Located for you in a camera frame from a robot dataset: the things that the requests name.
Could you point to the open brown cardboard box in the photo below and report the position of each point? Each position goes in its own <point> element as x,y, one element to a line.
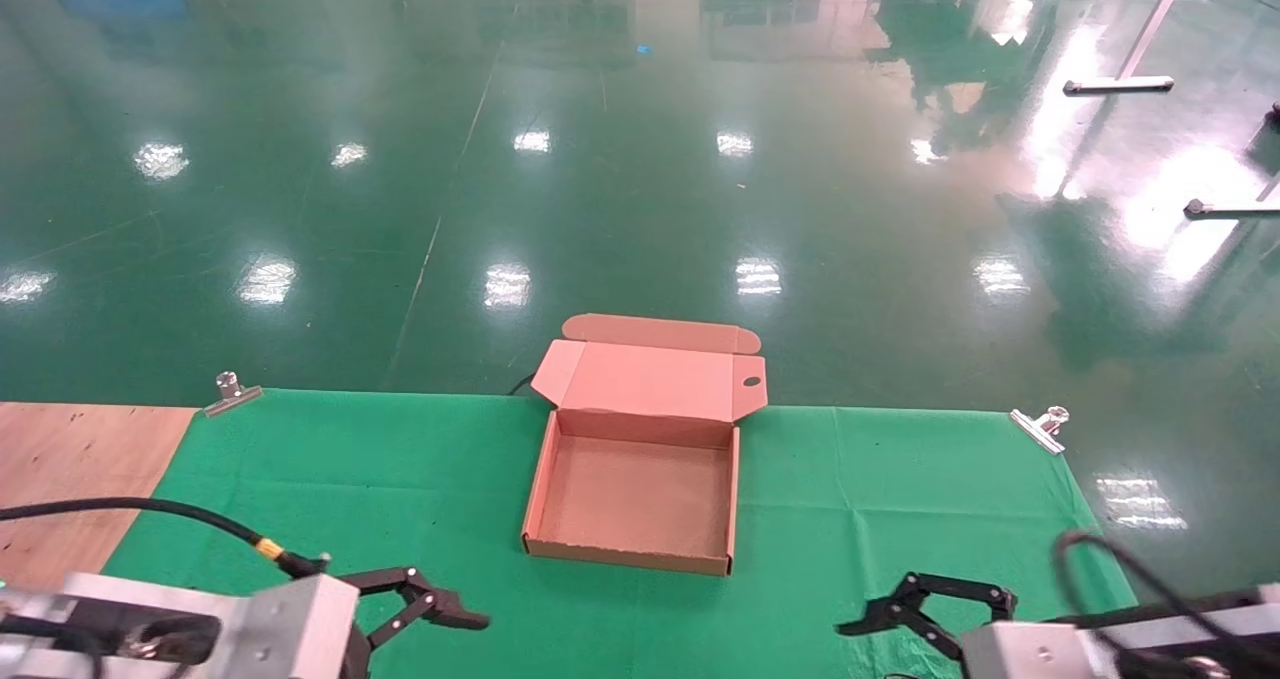
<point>640,499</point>

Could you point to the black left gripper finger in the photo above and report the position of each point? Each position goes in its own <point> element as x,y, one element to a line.
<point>450,609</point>

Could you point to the grey metal stand foot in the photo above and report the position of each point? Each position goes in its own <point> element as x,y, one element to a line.
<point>1225,208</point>

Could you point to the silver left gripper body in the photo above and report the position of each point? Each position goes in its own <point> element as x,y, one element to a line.
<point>280,629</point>

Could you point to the metal stand with slanted pole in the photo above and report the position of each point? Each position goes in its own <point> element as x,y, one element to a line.
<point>1118,85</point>

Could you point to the green table cloth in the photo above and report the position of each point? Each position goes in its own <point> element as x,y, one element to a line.
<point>400,479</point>

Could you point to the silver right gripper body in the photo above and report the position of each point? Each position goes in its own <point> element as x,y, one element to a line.
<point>1040,654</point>

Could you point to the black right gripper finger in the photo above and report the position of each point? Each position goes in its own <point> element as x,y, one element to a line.
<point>950,586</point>

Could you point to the silver metal binder clip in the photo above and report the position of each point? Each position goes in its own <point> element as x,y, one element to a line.
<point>232,393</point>
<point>1040,429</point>

